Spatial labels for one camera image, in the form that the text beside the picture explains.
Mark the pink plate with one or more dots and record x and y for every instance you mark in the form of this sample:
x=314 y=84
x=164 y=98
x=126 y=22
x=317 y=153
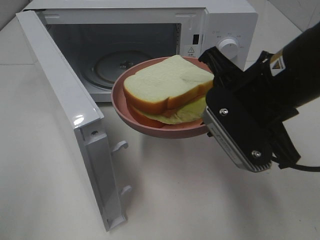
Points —
x=119 y=102

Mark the glass turntable tray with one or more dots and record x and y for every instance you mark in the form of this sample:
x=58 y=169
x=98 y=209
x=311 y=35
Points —
x=104 y=71

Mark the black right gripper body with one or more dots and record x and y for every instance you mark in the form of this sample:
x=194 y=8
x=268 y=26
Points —
x=255 y=92

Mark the white microwave door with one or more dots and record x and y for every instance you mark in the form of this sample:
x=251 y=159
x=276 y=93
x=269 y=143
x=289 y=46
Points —
x=79 y=116

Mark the upper white power knob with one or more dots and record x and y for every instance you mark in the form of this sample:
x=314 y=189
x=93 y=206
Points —
x=229 y=47

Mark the white microwave oven body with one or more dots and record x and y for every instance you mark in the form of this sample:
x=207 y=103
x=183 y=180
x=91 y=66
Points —
x=84 y=29

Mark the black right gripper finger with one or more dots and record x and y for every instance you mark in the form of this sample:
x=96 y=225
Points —
x=223 y=69

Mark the sandwich with white bread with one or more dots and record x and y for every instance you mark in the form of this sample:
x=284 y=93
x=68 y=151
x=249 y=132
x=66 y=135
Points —
x=170 y=92

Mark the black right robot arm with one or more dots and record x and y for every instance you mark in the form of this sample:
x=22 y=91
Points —
x=295 y=71

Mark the white warning label sticker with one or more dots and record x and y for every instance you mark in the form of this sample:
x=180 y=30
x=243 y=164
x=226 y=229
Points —
x=192 y=50

